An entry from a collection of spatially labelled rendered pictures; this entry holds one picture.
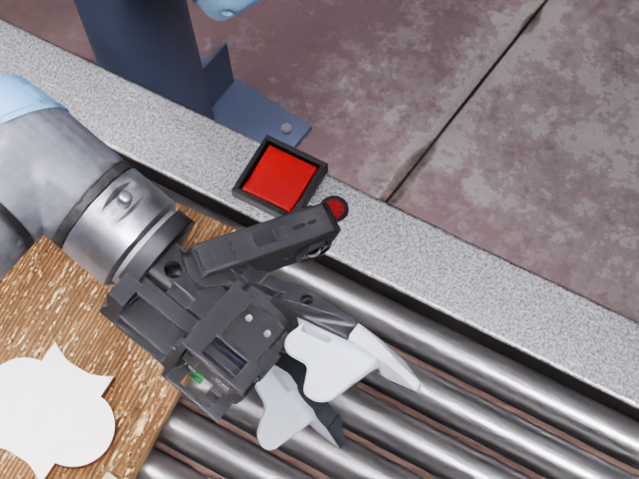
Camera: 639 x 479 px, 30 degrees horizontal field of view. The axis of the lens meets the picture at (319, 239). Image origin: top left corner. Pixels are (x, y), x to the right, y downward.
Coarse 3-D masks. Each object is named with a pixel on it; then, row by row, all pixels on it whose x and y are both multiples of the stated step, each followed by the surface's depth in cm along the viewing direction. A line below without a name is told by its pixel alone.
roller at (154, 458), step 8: (152, 448) 118; (152, 456) 117; (160, 456) 117; (168, 456) 118; (144, 464) 116; (152, 464) 116; (160, 464) 116; (168, 464) 116; (176, 464) 117; (144, 472) 116; (152, 472) 116; (160, 472) 116; (168, 472) 116; (176, 472) 116; (184, 472) 116; (192, 472) 116
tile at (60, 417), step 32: (0, 384) 117; (32, 384) 117; (64, 384) 117; (96, 384) 117; (0, 416) 116; (32, 416) 116; (64, 416) 116; (96, 416) 115; (0, 448) 115; (32, 448) 114; (64, 448) 114; (96, 448) 114
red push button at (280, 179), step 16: (272, 160) 128; (288, 160) 128; (256, 176) 127; (272, 176) 127; (288, 176) 127; (304, 176) 127; (256, 192) 126; (272, 192) 126; (288, 192) 126; (288, 208) 126
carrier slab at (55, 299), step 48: (48, 240) 124; (192, 240) 124; (0, 288) 122; (48, 288) 122; (96, 288) 122; (0, 336) 120; (48, 336) 120; (96, 336) 120; (144, 384) 118; (144, 432) 116
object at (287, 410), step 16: (272, 368) 86; (288, 368) 85; (304, 368) 86; (256, 384) 85; (272, 384) 86; (288, 384) 86; (272, 400) 86; (288, 400) 87; (304, 400) 87; (272, 416) 86; (288, 416) 87; (304, 416) 88; (320, 416) 88; (336, 416) 89; (272, 432) 86; (288, 432) 87; (320, 432) 89; (336, 432) 88; (272, 448) 86
